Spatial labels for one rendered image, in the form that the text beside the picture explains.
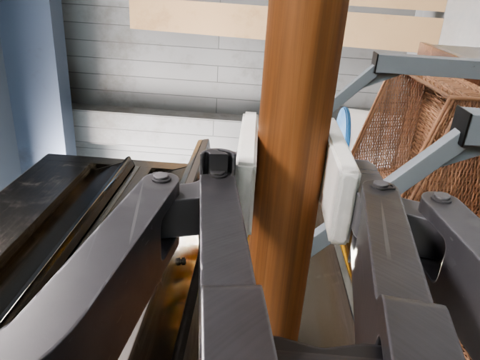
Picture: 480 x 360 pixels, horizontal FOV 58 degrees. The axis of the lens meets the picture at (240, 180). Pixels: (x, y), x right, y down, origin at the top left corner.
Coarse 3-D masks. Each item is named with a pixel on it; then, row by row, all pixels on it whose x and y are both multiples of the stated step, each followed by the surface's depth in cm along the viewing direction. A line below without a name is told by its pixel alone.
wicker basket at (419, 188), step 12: (444, 168) 109; (456, 168) 109; (468, 168) 109; (444, 180) 110; (456, 180) 110; (468, 180) 110; (420, 192) 111; (456, 192) 111; (468, 192) 111; (468, 204) 112
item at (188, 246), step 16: (208, 144) 170; (192, 176) 140; (192, 240) 128; (176, 256) 109; (192, 256) 126; (176, 272) 107; (192, 272) 124; (160, 288) 93; (176, 288) 106; (160, 304) 92; (176, 304) 105; (144, 320) 81; (160, 320) 91; (176, 320) 104; (144, 336) 81; (160, 336) 90; (176, 336) 102; (128, 352) 73; (144, 352) 80; (160, 352) 89
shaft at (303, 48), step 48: (288, 0) 15; (336, 0) 15; (288, 48) 16; (336, 48) 16; (288, 96) 16; (288, 144) 17; (288, 192) 18; (288, 240) 19; (288, 288) 20; (288, 336) 21
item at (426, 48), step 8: (424, 48) 168; (432, 48) 160; (440, 48) 157; (448, 48) 164; (456, 48) 165; (464, 48) 167; (472, 48) 168; (448, 56) 146; (456, 56) 140; (464, 56) 139; (472, 56) 145; (472, 80) 128; (416, 88) 173; (416, 104) 171; (408, 120) 180; (408, 136) 178; (400, 144) 187; (408, 152) 177
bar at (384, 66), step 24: (384, 72) 98; (408, 72) 97; (432, 72) 97; (456, 72) 97; (336, 96) 102; (456, 120) 56; (432, 144) 57; (456, 144) 55; (408, 168) 57; (432, 168) 57
